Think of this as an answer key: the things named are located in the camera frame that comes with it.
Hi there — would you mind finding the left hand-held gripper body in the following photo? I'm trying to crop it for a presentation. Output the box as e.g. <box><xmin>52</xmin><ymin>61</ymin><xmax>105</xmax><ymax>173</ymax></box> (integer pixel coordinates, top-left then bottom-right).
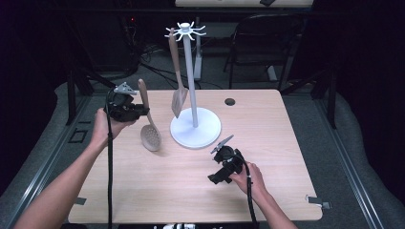
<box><xmin>104</xmin><ymin>81</ymin><xmax>141</xmax><ymax>122</ymax></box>

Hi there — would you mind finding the white utensil rack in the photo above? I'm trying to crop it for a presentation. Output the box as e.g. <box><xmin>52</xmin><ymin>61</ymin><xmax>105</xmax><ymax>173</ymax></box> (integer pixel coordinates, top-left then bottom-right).
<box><xmin>164</xmin><ymin>21</ymin><xmax>223</xmax><ymax>150</ymax></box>

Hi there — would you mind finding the white table foot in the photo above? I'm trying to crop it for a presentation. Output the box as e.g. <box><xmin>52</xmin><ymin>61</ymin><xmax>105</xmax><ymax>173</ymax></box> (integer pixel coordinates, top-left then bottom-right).
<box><xmin>266</xmin><ymin>65</ymin><xmax>279</xmax><ymax>83</ymax></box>

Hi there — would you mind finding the aluminium floor rail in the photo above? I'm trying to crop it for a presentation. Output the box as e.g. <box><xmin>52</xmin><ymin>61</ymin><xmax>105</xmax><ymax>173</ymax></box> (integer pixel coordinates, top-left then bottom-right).
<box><xmin>313</xmin><ymin>98</ymin><xmax>386</xmax><ymax>229</ymax></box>
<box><xmin>4</xmin><ymin>94</ymin><xmax>92</xmax><ymax>229</ymax></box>

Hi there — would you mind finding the beige solid spatula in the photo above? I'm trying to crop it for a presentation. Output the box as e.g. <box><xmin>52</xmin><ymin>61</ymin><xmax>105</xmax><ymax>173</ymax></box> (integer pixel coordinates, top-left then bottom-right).
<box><xmin>167</xmin><ymin>28</ymin><xmax>189</xmax><ymax>119</ymax></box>

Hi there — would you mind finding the black metal stand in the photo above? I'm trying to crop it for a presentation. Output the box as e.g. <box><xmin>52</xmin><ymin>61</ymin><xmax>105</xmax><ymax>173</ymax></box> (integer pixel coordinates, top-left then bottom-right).
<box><xmin>65</xmin><ymin>68</ymin><xmax>117</xmax><ymax>127</ymax></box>
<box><xmin>280</xmin><ymin>68</ymin><xmax>338</xmax><ymax>130</ymax></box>

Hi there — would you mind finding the white table leg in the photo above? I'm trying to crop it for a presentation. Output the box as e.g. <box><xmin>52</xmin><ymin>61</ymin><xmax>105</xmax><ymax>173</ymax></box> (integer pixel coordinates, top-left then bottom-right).
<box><xmin>193</xmin><ymin>15</ymin><xmax>203</xmax><ymax>82</ymax></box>

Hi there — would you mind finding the person's right hand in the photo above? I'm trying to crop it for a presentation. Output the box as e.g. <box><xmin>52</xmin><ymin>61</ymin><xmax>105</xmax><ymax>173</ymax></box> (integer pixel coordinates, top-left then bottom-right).
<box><xmin>229</xmin><ymin>161</ymin><xmax>268</xmax><ymax>199</ymax></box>

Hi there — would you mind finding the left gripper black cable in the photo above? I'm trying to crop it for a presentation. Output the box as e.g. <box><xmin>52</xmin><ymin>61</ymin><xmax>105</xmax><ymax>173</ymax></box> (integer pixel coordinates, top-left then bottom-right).
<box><xmin>104</xmin><ymin>90</ymin><xmax>115</xmax><ymax>229</ymax></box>

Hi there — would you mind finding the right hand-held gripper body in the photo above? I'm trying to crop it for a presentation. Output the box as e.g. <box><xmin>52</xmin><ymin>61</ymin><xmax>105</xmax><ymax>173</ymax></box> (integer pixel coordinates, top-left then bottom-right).
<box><xmin>209</xmin><ymin>135</ymin><xmax>245</xmax><ymax>176</ymax></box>

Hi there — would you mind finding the beige skimmer spoon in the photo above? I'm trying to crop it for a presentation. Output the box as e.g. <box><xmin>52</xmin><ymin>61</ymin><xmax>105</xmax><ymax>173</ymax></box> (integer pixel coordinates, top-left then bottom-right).
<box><xmin>137</xmin><ymin>78</ymin><xmax>162</xmax><ymax>153</ymax></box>

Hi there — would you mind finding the black folding chair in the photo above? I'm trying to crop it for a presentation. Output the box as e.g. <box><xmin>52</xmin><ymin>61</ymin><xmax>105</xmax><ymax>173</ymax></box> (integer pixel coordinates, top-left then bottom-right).
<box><xmin>223</xmin><ymin>12</ymin><xmax>305</xmax><ymax>92</ymax></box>

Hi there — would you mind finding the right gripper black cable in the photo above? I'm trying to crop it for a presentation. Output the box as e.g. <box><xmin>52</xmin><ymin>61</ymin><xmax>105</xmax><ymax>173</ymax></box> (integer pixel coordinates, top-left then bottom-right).
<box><xmin>237</xmin><ymin>156</ymin><xmax>260</xmax><ymax>229</ymax></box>

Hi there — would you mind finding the person's left hand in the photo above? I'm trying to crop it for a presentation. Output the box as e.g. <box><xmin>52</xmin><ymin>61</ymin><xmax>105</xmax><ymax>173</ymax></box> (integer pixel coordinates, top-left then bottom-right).
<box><xmin>90</xmin><ymin>108</ymin><xmax>137</xmax><ymax>151</ymax></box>

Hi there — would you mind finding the dark electronics with red light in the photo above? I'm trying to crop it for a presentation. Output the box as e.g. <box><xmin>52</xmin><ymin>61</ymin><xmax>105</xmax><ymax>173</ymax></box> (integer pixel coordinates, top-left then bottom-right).
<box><xmin>118</xmin><ymin>0</ymin><xmax>141</xmax><ymax>74</ymax></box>

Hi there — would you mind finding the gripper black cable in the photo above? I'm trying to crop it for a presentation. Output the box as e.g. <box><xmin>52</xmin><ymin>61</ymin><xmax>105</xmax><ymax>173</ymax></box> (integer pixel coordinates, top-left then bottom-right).
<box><xmin>237</xmin><ymin>156</ymin><xmax>260</xmax><ymax>229</ymax></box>
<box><xmin>104</xmin><ymin>90</ymin><xmax>115</xmax><ymax>229</ymax></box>

